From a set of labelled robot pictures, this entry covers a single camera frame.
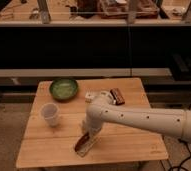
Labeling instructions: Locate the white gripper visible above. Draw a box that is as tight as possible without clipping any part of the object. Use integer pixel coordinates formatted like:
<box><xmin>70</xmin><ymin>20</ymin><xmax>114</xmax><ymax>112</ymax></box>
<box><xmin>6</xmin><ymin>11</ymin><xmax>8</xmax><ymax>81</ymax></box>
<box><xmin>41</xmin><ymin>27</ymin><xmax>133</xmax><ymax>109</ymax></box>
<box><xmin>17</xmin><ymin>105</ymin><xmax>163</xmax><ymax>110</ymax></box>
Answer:
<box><xmin>82</xmin><ymin>116</ymin><xmax>103</xmax><ymax>136</ymax></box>

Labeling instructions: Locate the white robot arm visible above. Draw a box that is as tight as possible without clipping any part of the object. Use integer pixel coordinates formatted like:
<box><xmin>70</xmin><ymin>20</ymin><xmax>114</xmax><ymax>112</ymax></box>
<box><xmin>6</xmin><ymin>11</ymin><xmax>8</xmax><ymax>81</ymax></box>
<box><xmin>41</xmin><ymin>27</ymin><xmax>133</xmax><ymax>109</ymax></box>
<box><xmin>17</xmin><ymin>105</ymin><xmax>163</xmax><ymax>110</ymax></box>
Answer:
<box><xmin>83</xmin><ymin>91</ymin><xmax>191</xmax><ymax>142</ymax></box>

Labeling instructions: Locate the small white box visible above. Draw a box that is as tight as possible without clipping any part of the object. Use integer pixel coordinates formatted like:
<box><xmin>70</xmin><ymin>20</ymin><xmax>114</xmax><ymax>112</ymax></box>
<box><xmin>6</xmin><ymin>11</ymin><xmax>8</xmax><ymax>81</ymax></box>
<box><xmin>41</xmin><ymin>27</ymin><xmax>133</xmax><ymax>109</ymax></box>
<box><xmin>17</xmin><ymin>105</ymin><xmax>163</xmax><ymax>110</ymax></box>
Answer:
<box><xmin>85</xmin><ymin>92</ymin><xmax>98</xmax><ymax>103</ymax></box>

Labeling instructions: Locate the brown chocolate bar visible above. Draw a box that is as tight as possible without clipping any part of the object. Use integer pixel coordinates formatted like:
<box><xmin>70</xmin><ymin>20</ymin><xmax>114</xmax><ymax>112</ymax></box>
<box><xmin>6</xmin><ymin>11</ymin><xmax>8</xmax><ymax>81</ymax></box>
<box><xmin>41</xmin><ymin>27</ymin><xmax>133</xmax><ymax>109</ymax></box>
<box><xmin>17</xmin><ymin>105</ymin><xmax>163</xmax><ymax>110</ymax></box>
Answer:
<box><xmin>110</xmin><ymin>88</ymin><xmax>125</xmax><ymax>105</ymax></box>

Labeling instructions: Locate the wooden table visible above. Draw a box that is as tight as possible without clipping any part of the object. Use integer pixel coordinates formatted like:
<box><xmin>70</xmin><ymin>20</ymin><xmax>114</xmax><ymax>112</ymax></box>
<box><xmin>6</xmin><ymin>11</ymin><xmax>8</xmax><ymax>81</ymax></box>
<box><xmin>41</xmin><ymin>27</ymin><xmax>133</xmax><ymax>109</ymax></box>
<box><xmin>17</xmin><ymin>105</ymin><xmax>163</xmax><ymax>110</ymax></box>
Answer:
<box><xmin>15</xmin><ymin>77</ymin><xmax>169</xmax><ymax>169</ymax></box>

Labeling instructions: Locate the green bowl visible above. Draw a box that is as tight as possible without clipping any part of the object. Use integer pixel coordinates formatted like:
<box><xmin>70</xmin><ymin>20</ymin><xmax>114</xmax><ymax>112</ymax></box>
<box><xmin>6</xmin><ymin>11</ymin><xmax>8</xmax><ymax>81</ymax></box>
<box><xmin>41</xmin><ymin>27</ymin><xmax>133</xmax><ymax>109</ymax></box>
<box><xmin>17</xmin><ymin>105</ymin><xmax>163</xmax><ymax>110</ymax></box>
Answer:
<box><xmin>49</xmin><ymin>78</ymin><xmax>78</xmax><ymax>101</ymax></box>

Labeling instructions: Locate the clear plastic cup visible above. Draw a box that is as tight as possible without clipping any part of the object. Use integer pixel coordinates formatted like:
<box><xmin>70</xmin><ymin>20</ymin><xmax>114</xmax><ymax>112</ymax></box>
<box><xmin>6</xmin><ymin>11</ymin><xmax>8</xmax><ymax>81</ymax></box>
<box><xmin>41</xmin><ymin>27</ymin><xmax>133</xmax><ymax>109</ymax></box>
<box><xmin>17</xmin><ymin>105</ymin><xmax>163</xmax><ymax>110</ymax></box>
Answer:
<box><xmin>40</xmin><ymin>103</ymin><xmax>59</xmax><ymax>127</ymax></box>

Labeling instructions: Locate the wooden background shelf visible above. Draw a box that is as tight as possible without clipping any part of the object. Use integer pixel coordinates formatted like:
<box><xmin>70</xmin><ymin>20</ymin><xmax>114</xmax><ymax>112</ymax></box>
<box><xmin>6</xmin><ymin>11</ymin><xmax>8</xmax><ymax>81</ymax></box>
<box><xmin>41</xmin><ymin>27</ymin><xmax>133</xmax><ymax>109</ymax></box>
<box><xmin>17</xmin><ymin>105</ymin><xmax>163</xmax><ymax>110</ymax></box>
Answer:
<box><xmin>0</xmin><ymin>0</ymin><xmax>191</xmax><ymax>27</ymax></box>

